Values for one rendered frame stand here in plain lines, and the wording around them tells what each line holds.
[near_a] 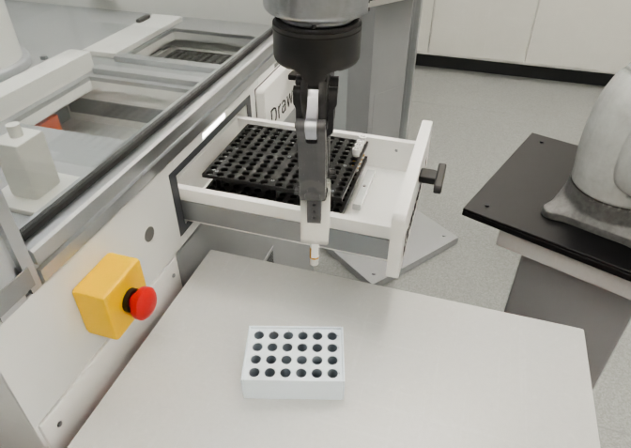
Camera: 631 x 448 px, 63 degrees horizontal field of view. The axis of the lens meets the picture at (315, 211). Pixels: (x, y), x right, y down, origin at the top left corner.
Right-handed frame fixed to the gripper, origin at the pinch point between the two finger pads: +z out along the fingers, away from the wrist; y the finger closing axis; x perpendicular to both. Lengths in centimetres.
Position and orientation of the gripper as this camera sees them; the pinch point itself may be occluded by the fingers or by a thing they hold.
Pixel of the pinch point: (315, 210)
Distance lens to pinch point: 54.6
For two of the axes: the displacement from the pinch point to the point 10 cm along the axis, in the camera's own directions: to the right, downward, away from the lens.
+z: -0.1, 8.1, 5.9
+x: -10.0, -0.5, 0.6
